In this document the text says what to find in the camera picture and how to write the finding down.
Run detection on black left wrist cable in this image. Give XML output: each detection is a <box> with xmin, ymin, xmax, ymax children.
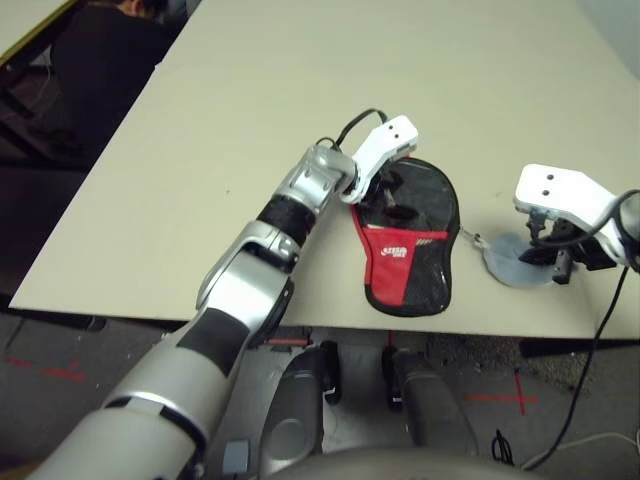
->
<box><xmin>319</xmin><ymin>108</ymin><xmax>389</xmax><ymax>152</ymax></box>

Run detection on black red paddle case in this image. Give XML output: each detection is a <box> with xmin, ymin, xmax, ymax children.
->
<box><xmin>349</xmin><ymin>155</ymin><xmax>461</xmax><ymax>317</ymax></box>

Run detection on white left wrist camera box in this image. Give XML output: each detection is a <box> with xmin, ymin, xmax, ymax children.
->
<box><xmin>339</xmin><ymin>114</ymin><xmax>420</xmax><ymax>204</ymax></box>

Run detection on beige side table black frame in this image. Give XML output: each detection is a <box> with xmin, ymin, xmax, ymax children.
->
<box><xmin>0</xmin><ymin>0</ymin><xmax>84</xmax><ymax>121</ymax></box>

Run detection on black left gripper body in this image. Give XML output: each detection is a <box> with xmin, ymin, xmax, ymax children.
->
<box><xmin>360</xmin><ymin>162</ymin><xmax>397</xmax><ymax>208</ymax></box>

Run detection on grey robot leg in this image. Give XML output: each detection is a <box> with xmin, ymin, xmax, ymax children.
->
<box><xmin>259</xmin><ymin>341</ymin><xmax>342</xmax><ymax>471</ymax></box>
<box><xmin>382</xmin><ymin>349</ymin><xmax>479</xmax><ymax>454</ymax></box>

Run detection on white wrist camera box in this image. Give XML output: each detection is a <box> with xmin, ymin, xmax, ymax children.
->
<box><xmin>339</xmin><ymin>114</ymin><xmax>420</xmax><ymax>204</ymax></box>
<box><xmin>512</xmin><ymin>163</ymin><xmax>629</xmax><ymax>264</ymax></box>

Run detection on grey robot torso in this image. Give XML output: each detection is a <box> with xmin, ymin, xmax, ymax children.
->
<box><xmin>279</xmin><ymin>447</ymin><xmax>541</xmax><ymax>480</ymax></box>

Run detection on black table base bar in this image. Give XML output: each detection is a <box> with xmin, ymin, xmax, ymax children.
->
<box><xmin>7</xmin><ymin>308</ymin><xmax>107</xmax><ymax>332</ymax></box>
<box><xmin>519</xmin><ymin>339</ymin><xmax>599</xmax><ymax>358</ymax></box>

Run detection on small grey blue box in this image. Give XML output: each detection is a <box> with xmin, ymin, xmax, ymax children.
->
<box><xmin>223</xmin><ymin>439</ymin><xmax>250</xmax><ymax>474</ymax></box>

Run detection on grey right robot leg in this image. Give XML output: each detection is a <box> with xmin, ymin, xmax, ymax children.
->
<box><xmin>382</xmin><ymin>349</ymin><xmax>479</xmax><ymax>454</ymax></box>

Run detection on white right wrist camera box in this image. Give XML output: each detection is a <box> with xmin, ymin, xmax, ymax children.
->
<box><xmin>512</xmin><ymin>163</ymin><xmax>629</xmax><ymax>264</ymax></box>

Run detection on white floor cable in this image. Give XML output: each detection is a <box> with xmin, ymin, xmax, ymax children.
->
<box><xmin>528</xmin><ymin>432</ymin><xmax>640</xmax><ymax>464</ymax></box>

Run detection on grey left robot leg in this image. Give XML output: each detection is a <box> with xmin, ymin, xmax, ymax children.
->
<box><xmin>259</xmin><ymin>341</ymin><xmax>342</xmax><ymax>471</ymax></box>

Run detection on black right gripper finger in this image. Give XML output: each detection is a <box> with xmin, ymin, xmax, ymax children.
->
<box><xmin>518</xmin><ymin>241</ymin><xmax>557</xmax><ymax>267</ymax></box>
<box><xmin>551</xmin><ymin>247</ymin><xmax>574</xmax><ymax>287</ymax></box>

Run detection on dark-haired person in black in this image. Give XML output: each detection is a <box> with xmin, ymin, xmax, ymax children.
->
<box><xmin>49</xmin><ymin>0</ymin><xmax>189</xmax><ymax>157</ymax></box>

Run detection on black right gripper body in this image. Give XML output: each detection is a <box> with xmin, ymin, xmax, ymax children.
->
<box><xmin>548</xmin><ymin>217</ymin><xmax>617</xmax><ymax>274</ymax></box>

